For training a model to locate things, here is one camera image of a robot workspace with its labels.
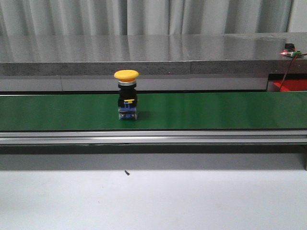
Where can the aluminium conveyor frame rail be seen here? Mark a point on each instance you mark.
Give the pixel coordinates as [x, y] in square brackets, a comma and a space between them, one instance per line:
[154, 150]

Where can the yellow mushroom push button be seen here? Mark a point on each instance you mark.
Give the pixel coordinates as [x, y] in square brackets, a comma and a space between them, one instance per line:
[127, 102]

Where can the grey curtain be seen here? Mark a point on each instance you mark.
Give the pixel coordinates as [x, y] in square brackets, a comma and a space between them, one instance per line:
[143, 17]

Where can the small black sensor cube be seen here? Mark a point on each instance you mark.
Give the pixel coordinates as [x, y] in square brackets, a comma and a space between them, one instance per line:
[290, 47]

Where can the green conveyor belt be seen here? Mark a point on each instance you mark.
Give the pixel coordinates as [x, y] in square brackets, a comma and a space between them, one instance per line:
[209, 110]

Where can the red plastic tray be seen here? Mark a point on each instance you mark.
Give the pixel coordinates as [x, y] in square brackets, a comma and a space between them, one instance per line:
[291, 85]

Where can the grey stone counter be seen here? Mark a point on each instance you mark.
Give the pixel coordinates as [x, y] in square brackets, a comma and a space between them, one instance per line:
[76, 55]

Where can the small green circuit board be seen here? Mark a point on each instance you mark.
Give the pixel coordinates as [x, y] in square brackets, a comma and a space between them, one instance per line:
[290, 53]

